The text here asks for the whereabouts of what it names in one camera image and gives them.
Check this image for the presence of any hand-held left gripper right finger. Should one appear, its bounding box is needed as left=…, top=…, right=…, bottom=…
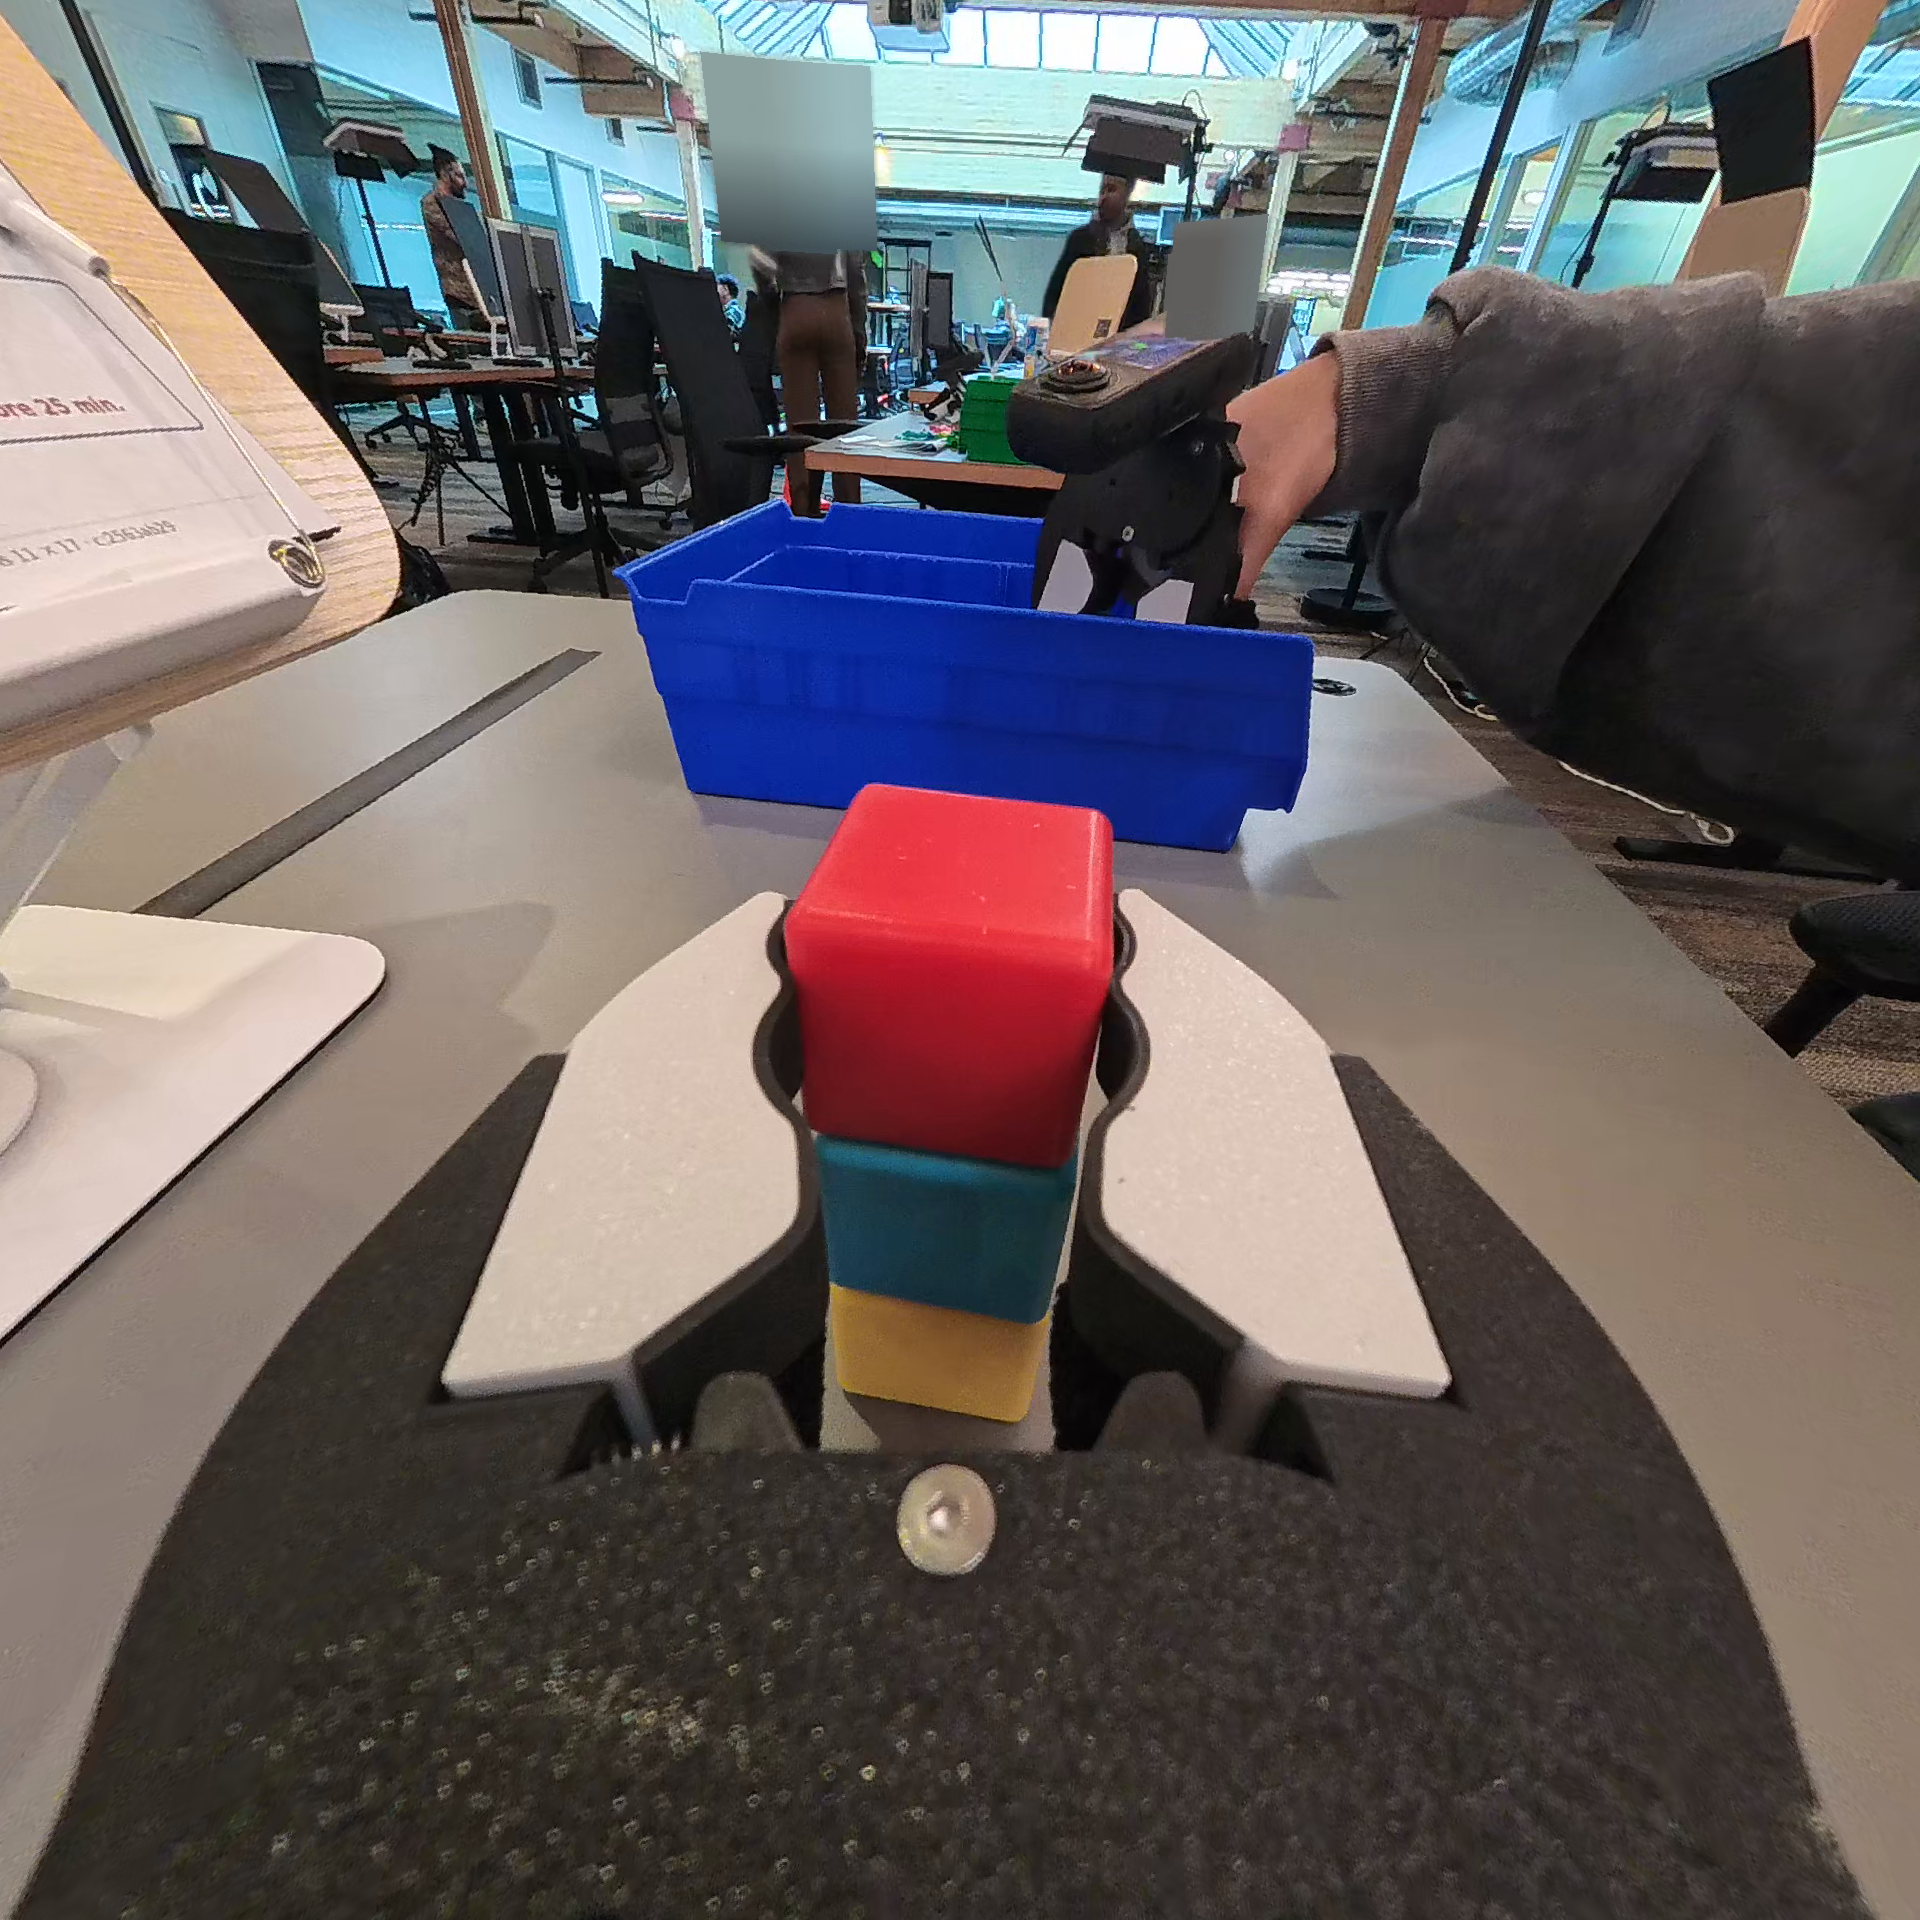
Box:
left=1055, top=887, right=1453, bottom=1403

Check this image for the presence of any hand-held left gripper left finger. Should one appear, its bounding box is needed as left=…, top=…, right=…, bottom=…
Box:
left=442, top=888, right=829, bottom=1403

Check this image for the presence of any blue plastic bin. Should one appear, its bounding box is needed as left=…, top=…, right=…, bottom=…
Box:
left=613, top=499, right=1316, bottom=854

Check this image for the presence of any cyan cube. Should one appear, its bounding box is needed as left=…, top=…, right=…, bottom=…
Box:
left=815, top=1136, right=1078, bottom=1326

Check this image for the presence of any yellow cube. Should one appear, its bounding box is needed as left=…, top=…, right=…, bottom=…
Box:
left=828, top=1283, right=1051, bottom=1424

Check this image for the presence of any red cube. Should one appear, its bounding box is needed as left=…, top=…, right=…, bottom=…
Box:
left=783, top=783, right=1120, bottom=1173

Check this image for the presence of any grey desk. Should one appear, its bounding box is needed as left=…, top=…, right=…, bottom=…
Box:
left=0, top=589, right=1920, bottom=1920

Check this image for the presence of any person's right hand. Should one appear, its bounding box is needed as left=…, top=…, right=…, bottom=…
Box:
left=1223, top=352, right=1352, bottom=602

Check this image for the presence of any wooden table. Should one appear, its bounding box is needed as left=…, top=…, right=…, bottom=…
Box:
left=786, top=412, right=1068, bottom=519

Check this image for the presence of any black tilted screen stand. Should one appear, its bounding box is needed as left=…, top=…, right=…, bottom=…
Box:
left=1078, top=94, right=1213, bottom=190

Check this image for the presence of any black office chair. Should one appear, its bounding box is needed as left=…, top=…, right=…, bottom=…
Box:
left=533, top=263, right=684, bottom=594
left=631, top=251, right=828, bottom=531
left=1762, top=891, right=1920, bottom=1180

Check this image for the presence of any black pole stand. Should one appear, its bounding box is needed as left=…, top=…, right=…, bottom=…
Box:
left=1447, top=0, right=1554, bottom=272

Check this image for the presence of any printed instruction sheet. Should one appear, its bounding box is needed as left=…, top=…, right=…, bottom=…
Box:
left=0, top=164, right=301, bottom=618

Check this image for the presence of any white floor cable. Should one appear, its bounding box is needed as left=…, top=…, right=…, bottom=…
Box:
left=1410, top=644, right=1742, bottom=840

